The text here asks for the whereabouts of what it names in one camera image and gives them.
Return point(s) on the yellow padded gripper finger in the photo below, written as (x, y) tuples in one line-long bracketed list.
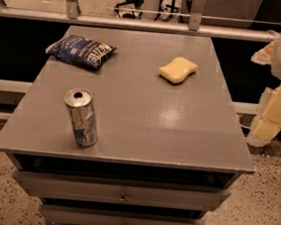
[(264, 56), (267, 122)]

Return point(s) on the yellow sponge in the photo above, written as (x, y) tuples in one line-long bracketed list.
[(178, 69)]

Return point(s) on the upper grey drawer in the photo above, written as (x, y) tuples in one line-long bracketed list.
[(120, 191)]

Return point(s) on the grey drawer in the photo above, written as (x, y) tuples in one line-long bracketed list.
[(81, 216), (120, 191)]

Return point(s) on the grey drawer cabinet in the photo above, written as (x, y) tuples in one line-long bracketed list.
[(149, 129)]

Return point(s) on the black office chair base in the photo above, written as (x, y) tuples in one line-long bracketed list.
[(129, 2)]

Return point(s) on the lower grey drawer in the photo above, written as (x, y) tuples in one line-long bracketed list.
[(81, 216)]

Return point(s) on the silver drink can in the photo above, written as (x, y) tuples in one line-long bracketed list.
[(80, 107)]

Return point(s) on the blue chip bag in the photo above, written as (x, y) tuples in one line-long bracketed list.
[(84, 52)]

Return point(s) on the metal glass railing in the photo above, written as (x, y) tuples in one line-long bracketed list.
[(95, 13)]

